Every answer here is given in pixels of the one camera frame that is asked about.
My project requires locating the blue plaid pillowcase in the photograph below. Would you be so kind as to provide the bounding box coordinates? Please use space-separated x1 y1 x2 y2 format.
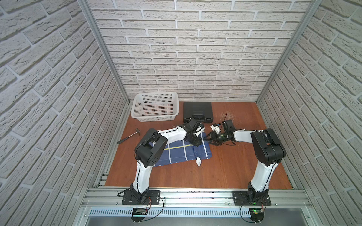
154 140 212 167

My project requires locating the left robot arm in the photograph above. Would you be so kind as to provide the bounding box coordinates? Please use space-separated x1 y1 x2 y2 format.
130 119 205 204

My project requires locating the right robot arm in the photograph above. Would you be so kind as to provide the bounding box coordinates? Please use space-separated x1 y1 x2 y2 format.
204 129 286 205

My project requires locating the black plastic tool case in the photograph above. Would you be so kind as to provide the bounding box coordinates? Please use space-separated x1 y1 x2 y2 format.
183 102 214 123

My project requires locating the white care label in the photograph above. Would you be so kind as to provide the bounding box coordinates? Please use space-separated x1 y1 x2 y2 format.
196 157 202 167

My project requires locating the white plastic basket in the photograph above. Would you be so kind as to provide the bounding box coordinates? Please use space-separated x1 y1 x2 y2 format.
131 92 179 122

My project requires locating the steel claw hammer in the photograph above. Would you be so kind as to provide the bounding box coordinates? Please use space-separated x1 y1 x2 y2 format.
117 129 140 145

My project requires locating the right controller box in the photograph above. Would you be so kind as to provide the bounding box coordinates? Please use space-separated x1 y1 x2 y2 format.
249 209 265 224

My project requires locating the controller box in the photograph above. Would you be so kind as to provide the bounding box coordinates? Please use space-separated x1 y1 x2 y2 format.
131 208 148 223
249 209 265 224

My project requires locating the left controller box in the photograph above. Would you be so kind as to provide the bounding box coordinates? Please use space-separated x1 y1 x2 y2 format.
131 208 148 223

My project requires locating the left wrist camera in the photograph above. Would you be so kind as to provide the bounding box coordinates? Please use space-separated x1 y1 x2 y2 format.
194 122 205 136

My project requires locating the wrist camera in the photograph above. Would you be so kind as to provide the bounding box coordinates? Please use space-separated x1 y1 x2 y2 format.
210 120 236 134
194 122 205 136

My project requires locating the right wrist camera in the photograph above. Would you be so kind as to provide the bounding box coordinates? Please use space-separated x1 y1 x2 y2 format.
210 120 236 134

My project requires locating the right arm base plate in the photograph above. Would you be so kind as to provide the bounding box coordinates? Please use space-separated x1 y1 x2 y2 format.
232 190 272 207

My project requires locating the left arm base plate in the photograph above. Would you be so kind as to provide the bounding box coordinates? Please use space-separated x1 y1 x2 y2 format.
122 189 161 205

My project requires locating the aluminium mounting rail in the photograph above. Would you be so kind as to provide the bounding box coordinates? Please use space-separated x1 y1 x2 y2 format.
81 186 313 209

